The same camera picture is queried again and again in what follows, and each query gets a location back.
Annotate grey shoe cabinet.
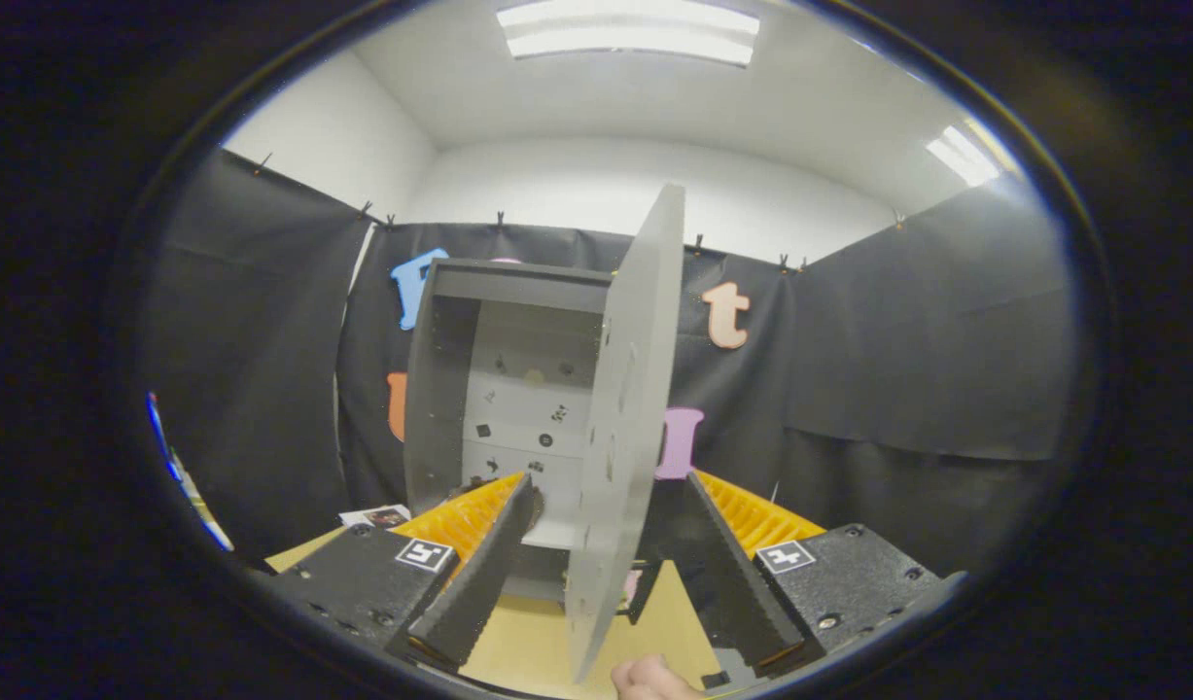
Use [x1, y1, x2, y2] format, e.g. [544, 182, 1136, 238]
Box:
[402, 257, 618, 606]

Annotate white shoe cabinet door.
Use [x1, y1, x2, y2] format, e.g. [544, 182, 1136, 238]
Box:
[563, 184, 687, 684]

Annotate long ceiling light panel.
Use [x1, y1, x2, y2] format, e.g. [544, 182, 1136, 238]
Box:
[496, 1, 761, 69]

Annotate small ceiling light panel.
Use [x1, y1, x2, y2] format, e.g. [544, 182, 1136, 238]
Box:
[924, 123, 1003, 189]

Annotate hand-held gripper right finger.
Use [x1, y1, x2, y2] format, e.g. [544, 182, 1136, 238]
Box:
[678, 470, 948, 682]

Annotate stack of books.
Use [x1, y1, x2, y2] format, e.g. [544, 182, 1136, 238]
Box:
[338, 503, 413, 532]

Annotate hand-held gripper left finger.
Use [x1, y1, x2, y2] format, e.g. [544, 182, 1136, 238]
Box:
[263, 472, 540, 674]

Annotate black backdrop cloth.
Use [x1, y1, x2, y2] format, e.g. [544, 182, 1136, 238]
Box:
[139, 146, 1077, 586]

